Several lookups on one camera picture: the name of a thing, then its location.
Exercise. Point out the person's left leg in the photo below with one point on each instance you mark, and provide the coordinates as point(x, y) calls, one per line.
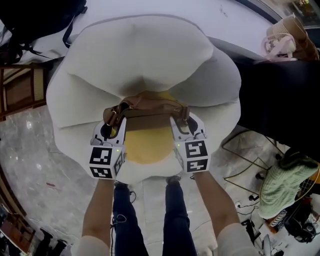
point(125, 220)

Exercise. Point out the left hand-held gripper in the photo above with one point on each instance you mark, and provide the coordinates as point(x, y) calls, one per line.
point(101, 156)

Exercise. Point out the person's white top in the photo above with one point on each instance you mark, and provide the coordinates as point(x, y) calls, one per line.
point(87, 246)

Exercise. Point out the wooden cane chair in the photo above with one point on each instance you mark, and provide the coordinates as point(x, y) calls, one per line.
point(22, 90)

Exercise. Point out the beige paper bag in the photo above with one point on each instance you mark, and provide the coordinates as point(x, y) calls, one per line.
point(290, 30)

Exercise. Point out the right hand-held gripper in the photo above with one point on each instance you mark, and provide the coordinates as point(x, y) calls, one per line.
point(196, 155)

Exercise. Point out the person's right leg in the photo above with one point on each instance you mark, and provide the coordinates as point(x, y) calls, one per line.
point(176, 215)

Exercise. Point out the person's leg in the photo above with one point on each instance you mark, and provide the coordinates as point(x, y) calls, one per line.
point(125, 220)
point(176, 215)

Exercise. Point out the dark green cloth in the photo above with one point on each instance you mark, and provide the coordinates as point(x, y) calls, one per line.
point(297, 158)

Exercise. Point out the black cloth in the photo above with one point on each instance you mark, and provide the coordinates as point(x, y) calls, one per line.
point(280, 100)

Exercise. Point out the striped cloth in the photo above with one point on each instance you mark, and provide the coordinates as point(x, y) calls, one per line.
point(279, 220)

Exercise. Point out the brown leather backpack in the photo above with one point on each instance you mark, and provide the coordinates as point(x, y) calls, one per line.
point(150, 112)

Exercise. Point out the black bag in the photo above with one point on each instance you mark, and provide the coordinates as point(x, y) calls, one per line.
point(35, 17)

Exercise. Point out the person's left forearm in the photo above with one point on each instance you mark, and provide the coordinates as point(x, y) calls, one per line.
point(100, 207)

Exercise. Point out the person's left shoe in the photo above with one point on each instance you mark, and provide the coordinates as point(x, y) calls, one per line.
point(122, 184)

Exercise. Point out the white flower-shaped seat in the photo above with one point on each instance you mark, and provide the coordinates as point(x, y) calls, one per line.
point(150, 55)

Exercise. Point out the person's right forearm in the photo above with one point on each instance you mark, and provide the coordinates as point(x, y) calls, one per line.
point(215, 200)

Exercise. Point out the black shoes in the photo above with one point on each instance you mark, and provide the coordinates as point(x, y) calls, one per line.
point(51, 241)

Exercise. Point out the wooden cabinet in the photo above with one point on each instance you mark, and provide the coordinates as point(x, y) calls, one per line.
point(11, 225)

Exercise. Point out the person's shoe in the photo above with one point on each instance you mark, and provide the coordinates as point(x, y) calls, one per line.
point(122, 184)
point(173, 179)

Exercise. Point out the person's right shoe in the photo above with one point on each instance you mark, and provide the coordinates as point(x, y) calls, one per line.
point(173, 179)

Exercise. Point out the light green knit cloth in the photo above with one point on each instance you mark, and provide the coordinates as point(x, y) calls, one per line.
point(277, 190)

